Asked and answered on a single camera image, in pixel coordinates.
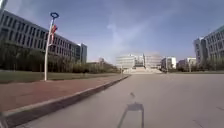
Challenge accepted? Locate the pale wide building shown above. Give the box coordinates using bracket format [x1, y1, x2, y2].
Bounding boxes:
[115, 52, 163, 70]

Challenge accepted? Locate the pale stone staircase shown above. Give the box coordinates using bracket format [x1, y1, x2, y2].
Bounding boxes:
[122, 66, 164, 75]

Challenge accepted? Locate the group of white buildings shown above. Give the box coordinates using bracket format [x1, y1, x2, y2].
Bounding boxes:
[161, 56, 198, 70]

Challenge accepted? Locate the grey stone kerb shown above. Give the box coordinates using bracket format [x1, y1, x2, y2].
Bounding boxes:
[0, 74, 131, 128]

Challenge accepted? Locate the grey paved plaza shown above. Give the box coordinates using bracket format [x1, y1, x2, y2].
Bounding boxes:
[13, 73, 224, 128]

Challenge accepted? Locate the white lamp pole with flag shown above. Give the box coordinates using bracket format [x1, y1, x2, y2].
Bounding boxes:
[43, 12, 60, 82]

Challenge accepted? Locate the red brick path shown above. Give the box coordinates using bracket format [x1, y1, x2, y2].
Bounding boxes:
[0, 74, 129, 113]

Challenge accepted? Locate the row of trees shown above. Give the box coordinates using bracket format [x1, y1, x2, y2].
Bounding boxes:
[166, 57, 224, 73]
[0, 41, 121, 75]

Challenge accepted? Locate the grass strip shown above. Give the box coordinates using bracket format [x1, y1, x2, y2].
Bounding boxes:
[173, 69, 224, 75]
[0, 69, 118, 84]

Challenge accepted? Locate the long grey glass-fronted building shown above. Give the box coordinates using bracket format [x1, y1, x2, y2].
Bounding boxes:
[0, 9, 88, 64]

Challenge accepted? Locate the long grey office building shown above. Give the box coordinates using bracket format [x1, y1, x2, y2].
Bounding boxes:
[193, 24, 224, 63]

